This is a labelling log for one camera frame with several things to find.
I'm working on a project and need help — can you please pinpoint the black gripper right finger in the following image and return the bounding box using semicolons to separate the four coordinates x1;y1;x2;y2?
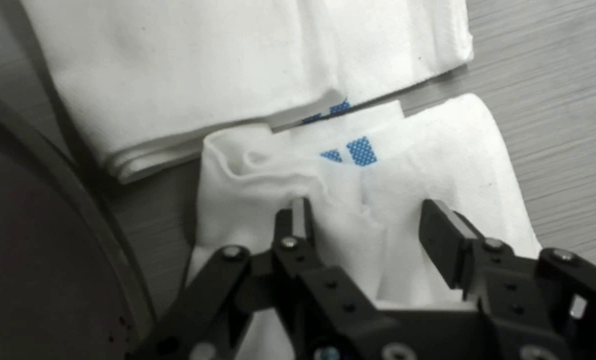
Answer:
418;200;485;291

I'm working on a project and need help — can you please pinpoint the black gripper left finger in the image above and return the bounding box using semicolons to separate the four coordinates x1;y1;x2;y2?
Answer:
271;198;322;275

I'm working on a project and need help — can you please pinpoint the folded white blue-striped towel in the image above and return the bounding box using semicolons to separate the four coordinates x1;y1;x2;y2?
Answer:
20;0;473;183

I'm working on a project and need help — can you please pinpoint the dark nonstick frying pan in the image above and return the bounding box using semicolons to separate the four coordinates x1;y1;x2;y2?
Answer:
0;101;153;360

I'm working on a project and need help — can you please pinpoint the white blue-striped towel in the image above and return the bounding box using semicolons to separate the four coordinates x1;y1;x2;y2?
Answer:
183;92;543;360
20;0;473;183

